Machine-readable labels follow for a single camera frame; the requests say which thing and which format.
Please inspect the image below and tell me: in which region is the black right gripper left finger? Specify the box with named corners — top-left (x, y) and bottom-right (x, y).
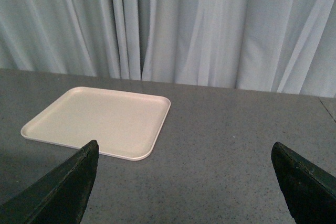
top-left (1, 140), bottom-right (99, 223)

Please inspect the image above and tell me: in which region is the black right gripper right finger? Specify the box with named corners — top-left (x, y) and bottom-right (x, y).
top-left (271, 142), bottom-right (335, 223)

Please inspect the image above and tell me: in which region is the cream rectangular tray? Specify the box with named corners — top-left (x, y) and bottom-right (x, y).
top-left (20, 87), bottom-right (171, 161)

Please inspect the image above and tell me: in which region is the light grey curtain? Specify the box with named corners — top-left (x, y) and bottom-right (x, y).
top-left (1, 0), bottom-right (335, 98)

